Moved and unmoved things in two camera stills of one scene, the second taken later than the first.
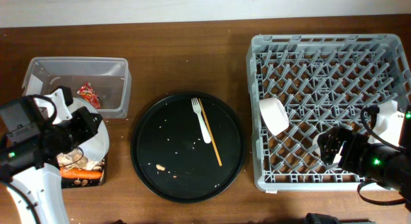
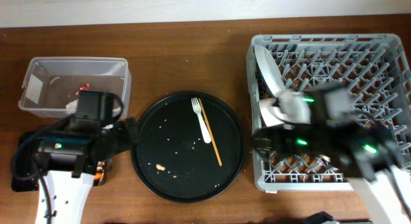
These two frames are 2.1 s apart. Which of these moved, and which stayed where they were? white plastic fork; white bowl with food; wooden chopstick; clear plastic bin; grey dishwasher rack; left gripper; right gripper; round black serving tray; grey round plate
Moved: grey round plate; right gripper; left gripper
Stayed: clear plastic bin; wooden chopstick; white bowl with food; grey dishwasher rack; white plastic fork; round black serving tray
